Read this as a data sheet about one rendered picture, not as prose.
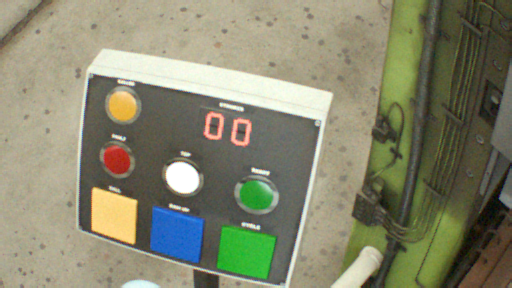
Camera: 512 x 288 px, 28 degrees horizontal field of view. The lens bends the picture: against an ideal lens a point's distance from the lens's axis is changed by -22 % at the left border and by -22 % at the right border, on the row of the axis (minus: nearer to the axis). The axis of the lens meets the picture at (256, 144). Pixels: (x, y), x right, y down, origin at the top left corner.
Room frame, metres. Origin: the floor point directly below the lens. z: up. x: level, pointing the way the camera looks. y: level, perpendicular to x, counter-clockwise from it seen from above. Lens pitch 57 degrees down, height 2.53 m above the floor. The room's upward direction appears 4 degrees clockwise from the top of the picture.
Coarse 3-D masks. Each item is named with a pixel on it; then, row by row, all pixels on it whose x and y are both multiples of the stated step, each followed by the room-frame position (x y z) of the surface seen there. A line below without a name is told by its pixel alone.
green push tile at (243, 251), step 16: (224, 224) 0.82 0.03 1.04; (224, 240) 0.80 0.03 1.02; (240, 240) 0.80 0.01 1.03; (256, 240) 0.80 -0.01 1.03; (272, 240) 0.80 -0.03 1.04; (224, 256) 0.79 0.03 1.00; (240, 256) 0.79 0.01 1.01; (256, 256) 0.79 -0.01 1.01; (272, 256) 0.79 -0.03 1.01; (240, 272) 0.77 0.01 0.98; (256, 272) 0.77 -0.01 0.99
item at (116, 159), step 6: (108, 150) 0.89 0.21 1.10; (114, 150) 0.88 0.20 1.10; (120, 150) 0.88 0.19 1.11; (108, 156) 0.88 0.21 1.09; (114, 156) 0.88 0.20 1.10; (120, 156) 0.88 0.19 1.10; (126, 156) 0.88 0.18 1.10; (108, 162) 0.88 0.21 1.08; (114, 162) 0.87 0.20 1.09; (120, 162) 0.87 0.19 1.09; (126, 162) 0.87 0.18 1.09; (108, 168) 0.87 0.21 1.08; (114, 168) 0.87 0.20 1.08; (120, 168) 0.87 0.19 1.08; (126, 168) 0.87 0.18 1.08
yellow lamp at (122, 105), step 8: (112, 96) 0.93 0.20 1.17; (120, 96) 0.93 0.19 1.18; (128, 96) 0.92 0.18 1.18; (112, 104) 0.92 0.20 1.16; (120, 104) 0.92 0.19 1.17; (128, 104) 0.92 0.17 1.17; (112, 112) 0.91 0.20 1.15; (120, 112) 0.91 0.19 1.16; (128, 112) 0.91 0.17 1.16; (120, 120) 0.91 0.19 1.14
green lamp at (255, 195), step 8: (248, 184) 0.85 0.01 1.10; (256, 184) 0.85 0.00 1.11; (264, 184) 0.85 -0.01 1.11; (240, 192) 0.84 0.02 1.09; (248, 192) 0.84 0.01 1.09; (256, 192) 0.84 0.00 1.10; (264, 192) 0.84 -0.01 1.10; (272, 192) 0.84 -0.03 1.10; (240, 200) 0.84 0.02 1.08; (248, 200) 0.84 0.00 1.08; (256, 200) 0.84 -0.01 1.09; (264, 200) 0.84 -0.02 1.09; (272, 200) 0.84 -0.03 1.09; (256, 208) 0.83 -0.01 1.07; (264, 208) 0.83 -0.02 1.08
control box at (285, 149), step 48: (96, 96) 0.93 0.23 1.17; (144, 96) 0.92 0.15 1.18; (192, 96) 0.92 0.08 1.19; (240, 96) 0.92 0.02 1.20; (288, 96) 0.93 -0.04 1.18; (96, 144) 0.89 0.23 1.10; (144, 144) 0.89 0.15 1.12; (192, 144) 0.88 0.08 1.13; (288, 144) 0.88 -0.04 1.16; (144, 192) 0.85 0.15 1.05; (192, 192) 0.85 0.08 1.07; (288, 192) 0.84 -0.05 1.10; (144, 240) 0.81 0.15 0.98; (288, 240) 0.80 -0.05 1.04
